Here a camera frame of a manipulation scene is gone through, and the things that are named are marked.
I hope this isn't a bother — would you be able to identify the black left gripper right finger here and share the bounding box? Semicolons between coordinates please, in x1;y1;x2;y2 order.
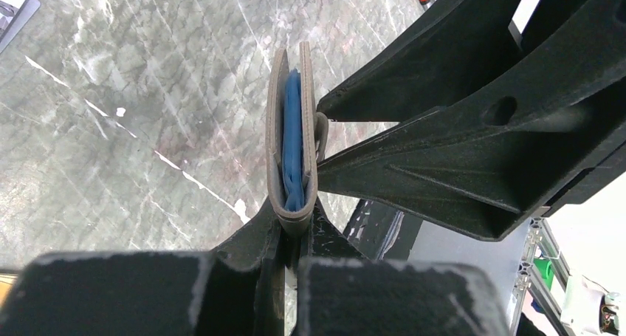
293;200;510;335

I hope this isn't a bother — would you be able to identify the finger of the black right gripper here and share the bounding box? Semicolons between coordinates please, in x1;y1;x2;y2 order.
318;55;625;241
317;0;625;123

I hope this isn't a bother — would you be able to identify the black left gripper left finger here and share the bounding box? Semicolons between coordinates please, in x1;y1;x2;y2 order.
1;202;284;335

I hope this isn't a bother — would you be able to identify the grey card holder blue lining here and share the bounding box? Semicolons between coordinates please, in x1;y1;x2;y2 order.
265;42;329;236

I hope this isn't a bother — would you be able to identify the aluminium frame rail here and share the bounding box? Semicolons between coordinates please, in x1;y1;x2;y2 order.
507;213;574;335

